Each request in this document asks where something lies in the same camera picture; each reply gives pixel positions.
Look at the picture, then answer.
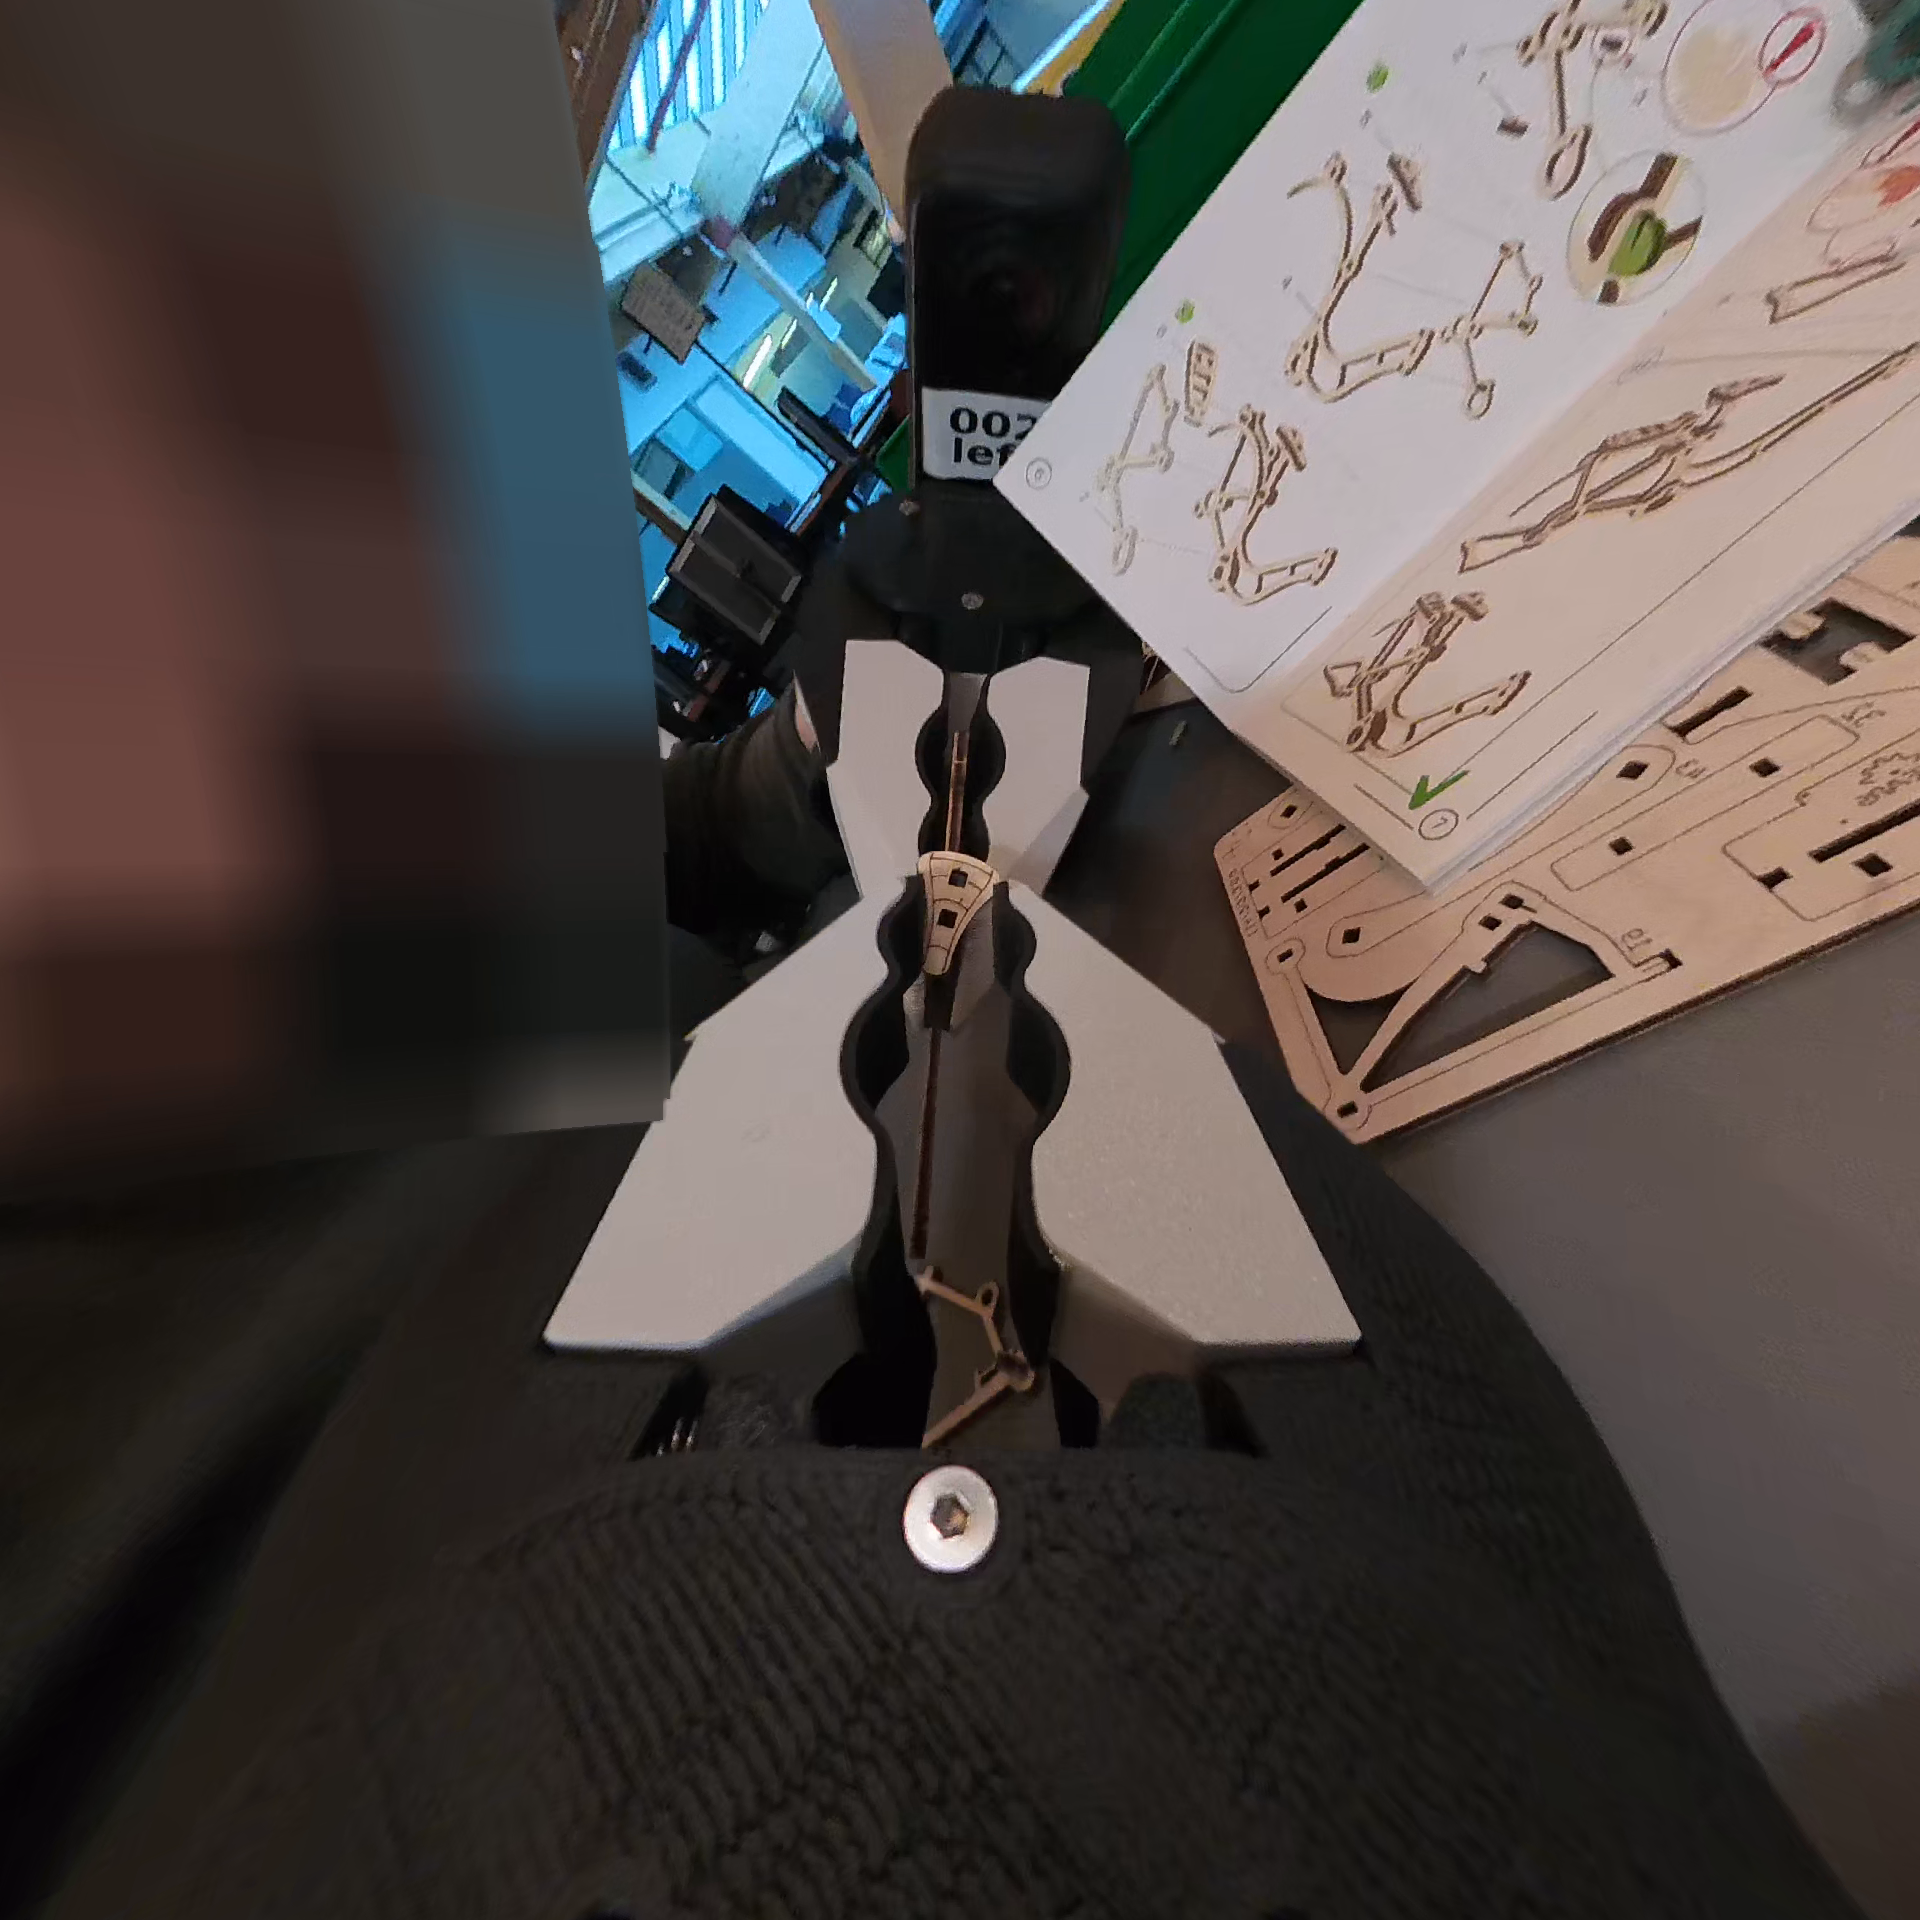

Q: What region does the wooden model frame part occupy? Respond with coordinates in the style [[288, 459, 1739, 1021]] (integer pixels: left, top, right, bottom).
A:
[[904, 845, 1040, 1450]]

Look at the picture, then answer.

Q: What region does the green board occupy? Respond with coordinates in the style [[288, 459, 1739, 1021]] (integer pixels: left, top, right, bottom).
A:
[[1102, 0, 1373, 323]]

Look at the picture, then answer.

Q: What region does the person's left hand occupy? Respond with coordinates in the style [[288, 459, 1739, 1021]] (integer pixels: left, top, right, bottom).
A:
[[664, 686, 864, 965]]

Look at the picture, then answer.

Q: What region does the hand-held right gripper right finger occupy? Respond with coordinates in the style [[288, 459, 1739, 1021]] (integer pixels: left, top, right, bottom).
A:
[[982, 882, 1364, 1419]]

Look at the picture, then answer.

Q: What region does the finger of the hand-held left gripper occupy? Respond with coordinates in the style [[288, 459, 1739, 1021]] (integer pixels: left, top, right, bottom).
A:
[[965, 653, 1098, 893], [815, 635, 962, 906]]

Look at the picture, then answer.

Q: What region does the laser-cut wooden parts sheet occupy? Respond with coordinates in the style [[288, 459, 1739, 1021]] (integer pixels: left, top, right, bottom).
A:
[[1211, 531, 1920, 1149]]

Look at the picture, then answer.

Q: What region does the small teal object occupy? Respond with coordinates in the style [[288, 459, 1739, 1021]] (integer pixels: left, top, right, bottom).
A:
[[1821, 0, 1920, 114]]

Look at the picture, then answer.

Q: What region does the white instruction booklet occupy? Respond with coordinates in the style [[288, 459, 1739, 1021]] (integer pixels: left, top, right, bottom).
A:
[[991, 0, 1920, 890]]

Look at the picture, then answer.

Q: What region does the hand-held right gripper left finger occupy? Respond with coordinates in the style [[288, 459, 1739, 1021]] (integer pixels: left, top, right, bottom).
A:
[[541, 873, 923, 1368]]

